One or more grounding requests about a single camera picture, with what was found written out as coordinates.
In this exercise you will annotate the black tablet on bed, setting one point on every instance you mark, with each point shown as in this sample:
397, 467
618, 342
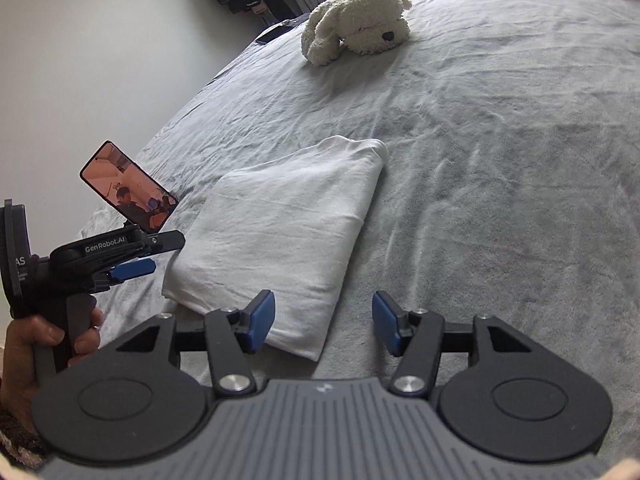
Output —
272, 33

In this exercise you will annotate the smartphone on stand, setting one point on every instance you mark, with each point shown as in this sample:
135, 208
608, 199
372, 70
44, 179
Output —
124, 185

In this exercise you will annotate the person's dark sleeve forearm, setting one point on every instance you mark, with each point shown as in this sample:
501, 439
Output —
19, 446

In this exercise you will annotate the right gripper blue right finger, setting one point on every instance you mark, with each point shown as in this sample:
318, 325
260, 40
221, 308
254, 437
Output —
415, 338

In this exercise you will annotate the white pants garment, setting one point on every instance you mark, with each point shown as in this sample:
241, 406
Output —
288, 225

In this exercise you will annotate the person's left hand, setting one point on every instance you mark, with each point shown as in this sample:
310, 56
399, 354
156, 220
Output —
19, 383

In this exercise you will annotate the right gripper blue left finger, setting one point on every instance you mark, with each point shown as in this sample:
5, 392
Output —
230, 336

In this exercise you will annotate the white plush dog toy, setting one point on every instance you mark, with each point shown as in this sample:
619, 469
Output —
363, 27

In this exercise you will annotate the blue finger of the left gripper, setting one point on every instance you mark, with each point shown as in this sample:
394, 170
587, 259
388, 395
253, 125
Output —
128, 271
158, 243

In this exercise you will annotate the grey bed sheet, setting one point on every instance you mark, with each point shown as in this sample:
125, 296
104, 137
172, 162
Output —
512, 186

